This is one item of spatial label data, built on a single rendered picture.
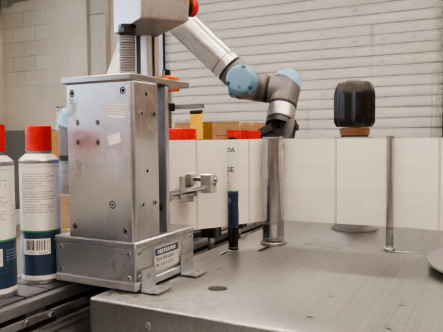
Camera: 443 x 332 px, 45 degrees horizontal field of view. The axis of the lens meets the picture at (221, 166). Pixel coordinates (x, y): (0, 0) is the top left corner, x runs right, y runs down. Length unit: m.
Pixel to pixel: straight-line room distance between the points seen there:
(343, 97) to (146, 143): 0.52
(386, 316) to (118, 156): 0.35
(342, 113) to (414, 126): 4.27
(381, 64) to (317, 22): 0.77
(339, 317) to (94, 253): 0.30
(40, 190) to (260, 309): 0.32
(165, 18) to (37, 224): 0.48
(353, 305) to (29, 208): 0.41
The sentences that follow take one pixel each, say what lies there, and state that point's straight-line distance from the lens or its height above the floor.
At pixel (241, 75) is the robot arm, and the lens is 1.32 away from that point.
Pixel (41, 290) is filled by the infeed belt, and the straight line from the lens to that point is 0.71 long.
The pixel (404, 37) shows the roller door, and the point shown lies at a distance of 5.42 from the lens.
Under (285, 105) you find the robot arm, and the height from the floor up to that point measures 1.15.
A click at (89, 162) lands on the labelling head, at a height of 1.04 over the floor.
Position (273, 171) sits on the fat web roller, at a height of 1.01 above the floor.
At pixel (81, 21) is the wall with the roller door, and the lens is 7.25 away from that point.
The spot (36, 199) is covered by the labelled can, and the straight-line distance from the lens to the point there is 0.72.
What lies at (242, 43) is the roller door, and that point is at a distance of 5.85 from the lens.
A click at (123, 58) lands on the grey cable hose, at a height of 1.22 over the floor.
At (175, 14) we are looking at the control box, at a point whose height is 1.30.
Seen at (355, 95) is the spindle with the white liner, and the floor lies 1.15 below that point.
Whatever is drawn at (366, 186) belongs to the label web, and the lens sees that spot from 0.91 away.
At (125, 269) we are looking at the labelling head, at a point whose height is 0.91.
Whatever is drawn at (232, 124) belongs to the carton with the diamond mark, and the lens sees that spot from 1.71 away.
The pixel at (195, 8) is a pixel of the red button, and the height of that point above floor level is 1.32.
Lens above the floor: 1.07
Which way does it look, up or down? 3 degrees down
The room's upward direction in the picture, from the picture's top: 1 degrees counter-clockwise
